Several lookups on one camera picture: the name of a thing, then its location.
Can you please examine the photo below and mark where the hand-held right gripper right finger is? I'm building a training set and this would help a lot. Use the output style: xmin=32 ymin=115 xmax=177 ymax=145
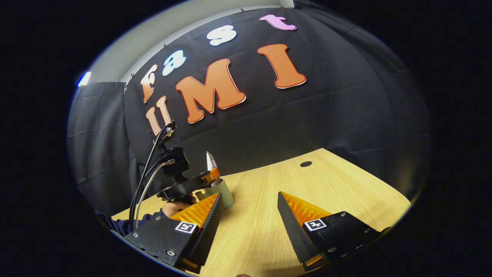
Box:
xmin=277 ymin=191 xmax=389 ymax=272

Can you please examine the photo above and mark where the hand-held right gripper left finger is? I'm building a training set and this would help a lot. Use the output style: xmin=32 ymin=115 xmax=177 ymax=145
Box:
xmin=124 ymin=192 xmax=224 ymax=274

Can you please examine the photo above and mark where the white toothpaste tube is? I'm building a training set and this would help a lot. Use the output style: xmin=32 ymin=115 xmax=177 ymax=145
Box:
xmin=206 ymin=151 xmax=219 ymax=172

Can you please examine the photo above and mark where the grey cup with wooden handle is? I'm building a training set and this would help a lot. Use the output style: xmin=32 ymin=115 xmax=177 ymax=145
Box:
xmin=194 ymin=179 xmax=235 ymax=210

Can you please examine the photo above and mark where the wooden desktop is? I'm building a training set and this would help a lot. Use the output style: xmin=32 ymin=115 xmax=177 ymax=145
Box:
xmin=111 ymin=148 xmax=412 ymax=277

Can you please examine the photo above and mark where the black backdrop cloth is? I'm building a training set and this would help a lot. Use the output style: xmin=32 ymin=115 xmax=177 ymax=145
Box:
xmin=67 ymin=0 xmax=431 ymax=216

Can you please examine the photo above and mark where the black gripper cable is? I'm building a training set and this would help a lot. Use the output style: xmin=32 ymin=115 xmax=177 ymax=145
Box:
xmin=129 ymin=122 xmax=175 ymax=231

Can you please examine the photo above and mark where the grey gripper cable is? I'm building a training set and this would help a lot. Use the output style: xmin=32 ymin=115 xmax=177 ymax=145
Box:
xmin=135 ymin=160 xmax=175 ymax=227

